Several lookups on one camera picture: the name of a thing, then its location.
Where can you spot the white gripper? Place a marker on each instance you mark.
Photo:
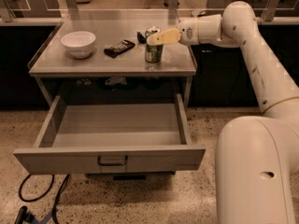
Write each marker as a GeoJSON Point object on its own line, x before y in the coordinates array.
{"type": "Point", "coordinates": [189, 32]}

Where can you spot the green soda can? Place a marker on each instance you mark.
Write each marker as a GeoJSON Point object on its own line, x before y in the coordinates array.
{"type": "Point", "coordinates": [153, 54]}

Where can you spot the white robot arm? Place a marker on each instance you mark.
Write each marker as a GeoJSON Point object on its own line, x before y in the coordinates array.
{"type": "Point", "coordinates": [255, 155]}

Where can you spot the grey open top drawer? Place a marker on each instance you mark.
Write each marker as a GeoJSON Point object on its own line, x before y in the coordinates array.
{"type": "Point", "coordinates": [154, 137]}

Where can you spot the blue snack bag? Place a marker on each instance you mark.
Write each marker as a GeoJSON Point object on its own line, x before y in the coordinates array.
{"type": "Point", "coordinates": [141, 39]}

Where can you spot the dark chocolate bar wrapper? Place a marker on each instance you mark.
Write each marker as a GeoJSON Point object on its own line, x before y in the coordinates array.
{"type": "Point", "coordinates": [119, 48]}

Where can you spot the grey metal cabinet table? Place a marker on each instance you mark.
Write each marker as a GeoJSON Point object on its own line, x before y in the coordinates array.
{"type": "Point", "coordinates": [111, 27]}

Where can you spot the white ceramic bowl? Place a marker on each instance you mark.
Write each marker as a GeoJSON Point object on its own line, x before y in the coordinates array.
{"type": "Point", "coordinates": [79, 44]}

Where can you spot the black plug on floor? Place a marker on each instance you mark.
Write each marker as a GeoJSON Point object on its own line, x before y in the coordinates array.
{"type": "Point", "coordinates": [24, 216]}

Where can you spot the black drawer handle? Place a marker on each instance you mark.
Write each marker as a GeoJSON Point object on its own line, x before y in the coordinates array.
{"type": "Point", "coordinates": [112, 160]}

